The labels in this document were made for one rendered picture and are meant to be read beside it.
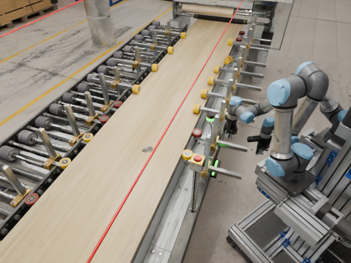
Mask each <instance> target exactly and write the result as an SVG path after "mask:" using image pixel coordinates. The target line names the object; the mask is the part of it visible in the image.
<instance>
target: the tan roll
mask: <svg viewBox="0 0 351 263"><path fill-rule="evenodd" d="M177 8H181V9H182V11H183V12H188V13H197V14H206V15H214V16H223V17H233V15H234V14H235V12H234V8H226V7H216V6H206V5H197V4H187V3H183V5H182V6H177ZM235 15H243V16H251V14H248V13H239V12H236V14H235Z"/></svg>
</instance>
